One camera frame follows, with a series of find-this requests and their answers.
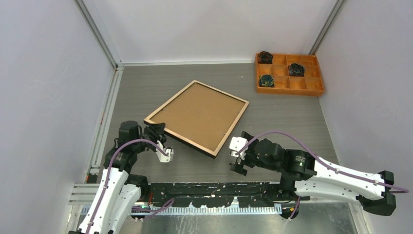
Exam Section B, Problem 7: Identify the black tape roll back left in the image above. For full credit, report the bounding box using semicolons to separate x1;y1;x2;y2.
257;51;273;64

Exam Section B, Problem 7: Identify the aluminium front rail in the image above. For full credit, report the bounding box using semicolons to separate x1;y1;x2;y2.
68;180;363;216

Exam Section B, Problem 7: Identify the wooden picture frame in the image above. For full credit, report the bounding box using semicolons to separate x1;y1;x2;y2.
143;79;250;159

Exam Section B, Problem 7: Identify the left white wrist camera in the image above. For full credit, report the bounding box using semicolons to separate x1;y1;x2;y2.
156;141;174;163

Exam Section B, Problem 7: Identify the black tape roll middle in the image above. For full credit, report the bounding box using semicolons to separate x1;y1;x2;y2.
288;63;305;77

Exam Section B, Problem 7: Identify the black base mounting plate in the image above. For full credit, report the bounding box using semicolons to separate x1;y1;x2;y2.
132;182;297;208

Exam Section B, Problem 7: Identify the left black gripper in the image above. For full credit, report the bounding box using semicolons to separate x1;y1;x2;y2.
133;123;167;153

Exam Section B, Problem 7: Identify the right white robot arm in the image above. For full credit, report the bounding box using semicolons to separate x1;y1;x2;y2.
229;132;396;216

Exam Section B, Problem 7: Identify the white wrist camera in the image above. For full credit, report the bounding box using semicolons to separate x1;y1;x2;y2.
156;141;174;163
229;137;248;160

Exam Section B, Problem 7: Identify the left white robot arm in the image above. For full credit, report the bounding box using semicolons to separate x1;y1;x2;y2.
74;120;174;234

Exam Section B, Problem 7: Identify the brown backing board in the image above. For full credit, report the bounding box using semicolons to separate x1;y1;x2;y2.
150;83;245;151

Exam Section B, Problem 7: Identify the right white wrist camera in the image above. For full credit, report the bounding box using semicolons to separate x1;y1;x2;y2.
229;137;248;160

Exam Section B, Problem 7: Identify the orange compartment tray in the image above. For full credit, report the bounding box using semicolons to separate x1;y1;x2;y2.
254;53;325;97

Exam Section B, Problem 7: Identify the black green tape roll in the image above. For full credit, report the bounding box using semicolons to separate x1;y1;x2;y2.
258;74;275;88

